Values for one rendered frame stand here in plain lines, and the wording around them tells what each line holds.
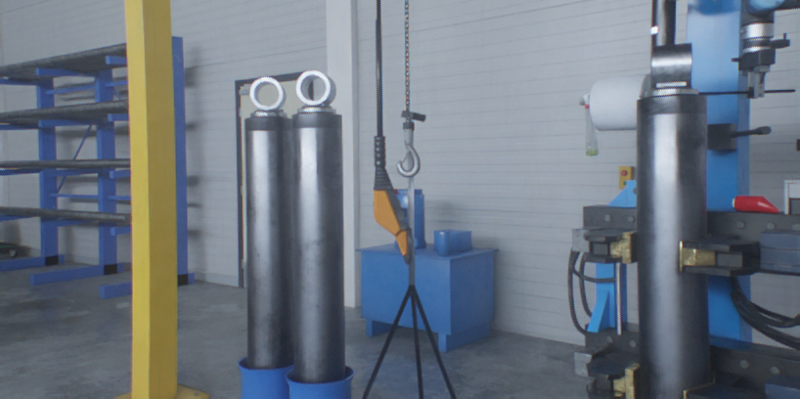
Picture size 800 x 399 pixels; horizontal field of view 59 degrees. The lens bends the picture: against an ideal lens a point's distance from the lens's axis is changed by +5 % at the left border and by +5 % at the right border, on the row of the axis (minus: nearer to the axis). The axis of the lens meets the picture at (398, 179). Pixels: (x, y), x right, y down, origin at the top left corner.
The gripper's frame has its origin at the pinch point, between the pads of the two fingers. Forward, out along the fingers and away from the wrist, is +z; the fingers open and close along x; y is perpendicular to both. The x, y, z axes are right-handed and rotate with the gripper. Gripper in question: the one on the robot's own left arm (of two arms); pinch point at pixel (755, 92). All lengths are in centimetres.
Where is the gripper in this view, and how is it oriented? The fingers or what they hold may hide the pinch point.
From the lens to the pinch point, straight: 266.4
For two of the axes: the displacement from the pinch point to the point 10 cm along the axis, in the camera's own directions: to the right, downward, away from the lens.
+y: -10.0, 0.1, -0.1
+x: 0.1, 0.2, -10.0
